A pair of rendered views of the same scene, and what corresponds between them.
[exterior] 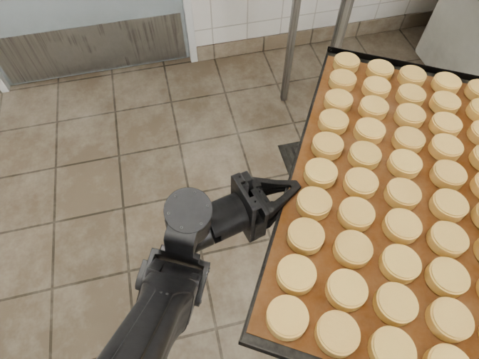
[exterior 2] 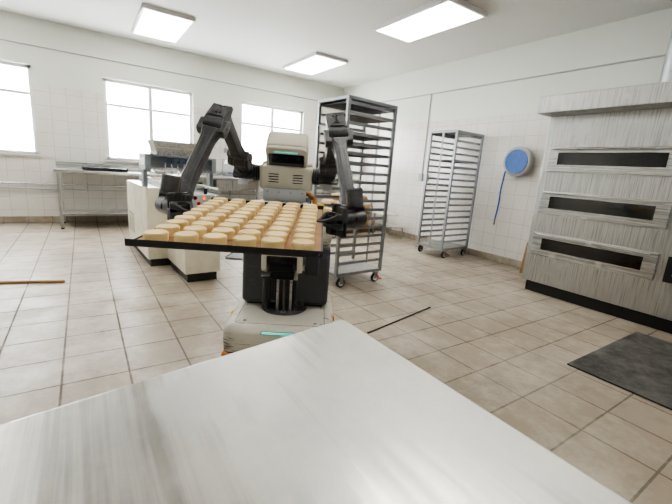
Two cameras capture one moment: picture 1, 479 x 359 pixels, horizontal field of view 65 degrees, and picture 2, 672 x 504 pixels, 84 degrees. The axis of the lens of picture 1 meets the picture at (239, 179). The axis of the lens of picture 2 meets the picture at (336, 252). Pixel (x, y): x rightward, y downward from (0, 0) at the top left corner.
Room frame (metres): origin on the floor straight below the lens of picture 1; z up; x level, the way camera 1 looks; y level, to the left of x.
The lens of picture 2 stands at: (1.35, -0.42, 1.14)
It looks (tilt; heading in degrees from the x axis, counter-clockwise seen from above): 12 degrees down; 159
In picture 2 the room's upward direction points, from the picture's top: 4 degrees clockwise
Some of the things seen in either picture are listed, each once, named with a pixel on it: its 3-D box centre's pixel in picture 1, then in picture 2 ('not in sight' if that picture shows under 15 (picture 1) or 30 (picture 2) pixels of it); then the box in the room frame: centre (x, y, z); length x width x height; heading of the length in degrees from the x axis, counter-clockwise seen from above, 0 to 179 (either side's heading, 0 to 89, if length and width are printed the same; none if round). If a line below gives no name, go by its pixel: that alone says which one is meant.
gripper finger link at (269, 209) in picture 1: (271, 200); (327, 224); (0.28, -0.05, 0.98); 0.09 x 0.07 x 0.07; 117
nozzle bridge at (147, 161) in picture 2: not in sight; (178, 171); (-3.16, -0.62, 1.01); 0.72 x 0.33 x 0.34; 107
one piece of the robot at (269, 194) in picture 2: not in sight; (283, 210); (-0.55, -0.01, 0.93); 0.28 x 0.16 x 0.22; 72
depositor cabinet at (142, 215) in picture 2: not in sight; (169, 219); (-3.62, -0.76, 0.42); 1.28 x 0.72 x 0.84; 17
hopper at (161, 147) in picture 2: not in sight; (178, 149); (-3.16, -0.62, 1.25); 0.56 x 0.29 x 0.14; 107
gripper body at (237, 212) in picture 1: (229, 215); (343, 219); (0.25, 0.01, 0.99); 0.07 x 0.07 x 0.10; 27
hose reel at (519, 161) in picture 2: not in sight; (513, 187); (-2.74, 3.70, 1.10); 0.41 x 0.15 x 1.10; 14
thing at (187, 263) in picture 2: not in sight; (192, 230); (-2.67, -0.48, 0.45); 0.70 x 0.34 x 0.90; 17
